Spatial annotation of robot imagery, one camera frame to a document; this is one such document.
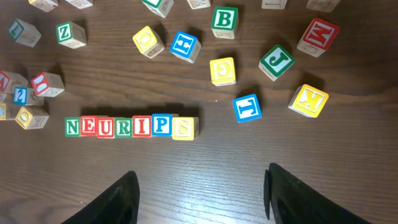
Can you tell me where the green 7 block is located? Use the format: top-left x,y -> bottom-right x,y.
8,19 -> 42,47

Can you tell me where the red block under gripper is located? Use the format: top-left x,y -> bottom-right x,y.
297,18 -> 340,57

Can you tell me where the green B block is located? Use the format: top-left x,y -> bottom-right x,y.
211,6 -> 239,39

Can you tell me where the yellow O block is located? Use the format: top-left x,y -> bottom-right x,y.
132,26 -> 165,58

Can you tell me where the green Z block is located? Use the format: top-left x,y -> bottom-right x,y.
55,21 -> 87,49

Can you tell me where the green J block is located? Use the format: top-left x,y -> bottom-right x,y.
259,44 -> 295,82

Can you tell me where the green R block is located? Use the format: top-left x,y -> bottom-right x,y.
114,118 -> 132,138

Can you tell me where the blue T block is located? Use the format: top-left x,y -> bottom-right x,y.
232,94 -> 262,123

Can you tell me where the yellow block top left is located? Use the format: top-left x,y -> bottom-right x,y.
29,0 -> 58,12

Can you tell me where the green N block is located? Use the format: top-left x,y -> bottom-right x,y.
65,117 -> 80,137

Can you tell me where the blue 2 block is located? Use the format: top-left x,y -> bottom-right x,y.
13,86 -> 44,106

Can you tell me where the yellow block centre right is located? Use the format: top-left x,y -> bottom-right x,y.
210,57 -> 236,86

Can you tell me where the yellow S block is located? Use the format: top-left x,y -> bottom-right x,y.
172,117 -> 199,141

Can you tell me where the yellow M block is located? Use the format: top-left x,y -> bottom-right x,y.
288,84 -> 329,118

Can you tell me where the red i block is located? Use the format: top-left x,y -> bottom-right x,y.
132,115 -> 152,138
31,72 -> 65,97

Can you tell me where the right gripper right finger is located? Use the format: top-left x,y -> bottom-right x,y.
264,163 -> 370,224

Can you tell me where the blue P block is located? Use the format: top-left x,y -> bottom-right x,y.
152,113 -> 178,137

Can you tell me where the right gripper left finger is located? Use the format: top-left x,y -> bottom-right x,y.
62,170 -> 140,224

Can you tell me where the red U block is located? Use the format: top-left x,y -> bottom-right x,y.
97,117 -> 115,139

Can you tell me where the red E block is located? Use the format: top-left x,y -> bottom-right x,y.
80,116 -> 98,137

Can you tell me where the red A block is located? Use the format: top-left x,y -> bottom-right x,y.
0,71 -> 28,94

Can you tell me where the blue H block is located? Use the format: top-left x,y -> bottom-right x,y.
170,30 -> 201,63

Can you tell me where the yellow Q block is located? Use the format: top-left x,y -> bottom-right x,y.
15,106 -> 50,130

